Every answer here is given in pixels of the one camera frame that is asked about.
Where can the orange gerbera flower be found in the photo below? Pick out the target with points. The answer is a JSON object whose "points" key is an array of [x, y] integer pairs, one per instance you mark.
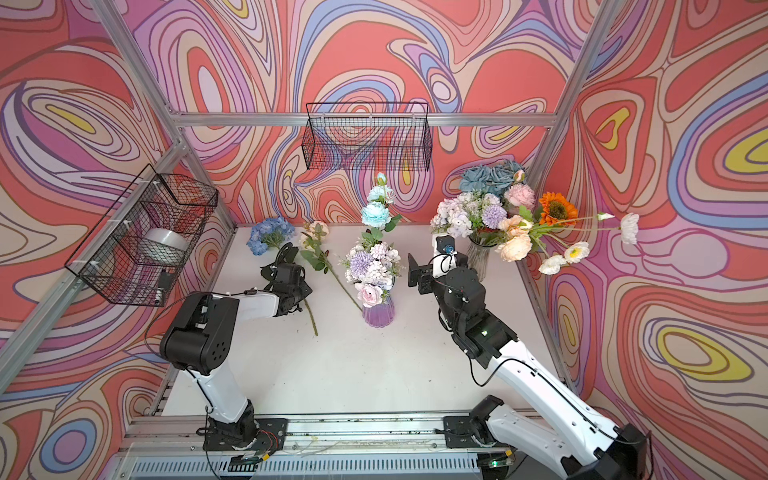
{"points": [[556, 210]]}

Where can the cream white flower spray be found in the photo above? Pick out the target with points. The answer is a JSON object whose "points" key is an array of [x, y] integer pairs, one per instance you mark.
{"points": [[522, 236]]}

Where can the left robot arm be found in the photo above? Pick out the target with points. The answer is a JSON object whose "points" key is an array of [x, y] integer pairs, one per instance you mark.
{"points": [[198, 343]]}

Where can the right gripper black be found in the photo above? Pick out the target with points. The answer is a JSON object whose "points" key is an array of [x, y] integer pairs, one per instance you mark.
{"points": [[424, 273]]}

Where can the black wire basket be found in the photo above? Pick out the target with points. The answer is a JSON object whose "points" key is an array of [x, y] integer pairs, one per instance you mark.
{"points": [[376, 136], [138, 257]]}

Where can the pink peony flower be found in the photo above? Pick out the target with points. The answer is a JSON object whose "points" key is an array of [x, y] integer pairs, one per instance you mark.
{"points": [[520, 193]]}

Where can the blue hydrangea flower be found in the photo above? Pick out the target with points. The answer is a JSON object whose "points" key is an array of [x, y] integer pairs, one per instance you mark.
{"points": [[275, 233]]}

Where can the white tape roll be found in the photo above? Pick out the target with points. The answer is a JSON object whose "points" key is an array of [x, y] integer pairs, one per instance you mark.
{"points": [[163, 247]]}

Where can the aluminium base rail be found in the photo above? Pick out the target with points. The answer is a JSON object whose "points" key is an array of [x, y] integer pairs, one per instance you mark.
{"points": [[411, 445]]}

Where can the lilac pink hydrangea stem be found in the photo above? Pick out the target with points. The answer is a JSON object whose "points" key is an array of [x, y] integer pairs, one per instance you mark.
{"points": [[473, 215]]}

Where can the black wire basket back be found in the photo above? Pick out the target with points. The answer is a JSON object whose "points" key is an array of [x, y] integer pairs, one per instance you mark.
{"points": [[376, 136]]}

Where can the clear glass vase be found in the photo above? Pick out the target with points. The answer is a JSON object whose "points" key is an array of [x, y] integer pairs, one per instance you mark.
{"points": [[478, 256]]}

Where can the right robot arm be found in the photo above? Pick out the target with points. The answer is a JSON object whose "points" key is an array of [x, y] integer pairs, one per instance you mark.
{"points": [[575, 441]]}

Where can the purple glass vase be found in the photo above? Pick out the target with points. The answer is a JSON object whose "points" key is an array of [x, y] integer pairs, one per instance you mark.
{"points": [[380, 315]]}

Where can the black wire basket left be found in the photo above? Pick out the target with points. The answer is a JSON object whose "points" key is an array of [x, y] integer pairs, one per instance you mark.
{"points": [[138, 257]]}

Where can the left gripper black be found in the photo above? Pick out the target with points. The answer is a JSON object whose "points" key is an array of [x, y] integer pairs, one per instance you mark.
{"points": [[304, 287]]}

